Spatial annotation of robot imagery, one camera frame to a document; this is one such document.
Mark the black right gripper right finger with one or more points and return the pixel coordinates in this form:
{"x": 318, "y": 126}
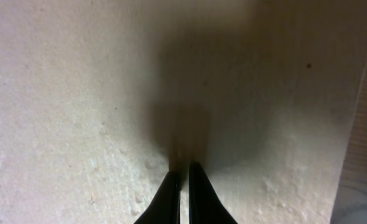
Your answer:
{"x": 204, "y": 204}

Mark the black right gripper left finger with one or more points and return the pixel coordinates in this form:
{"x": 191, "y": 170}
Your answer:
{"x": 165, "y": 206}

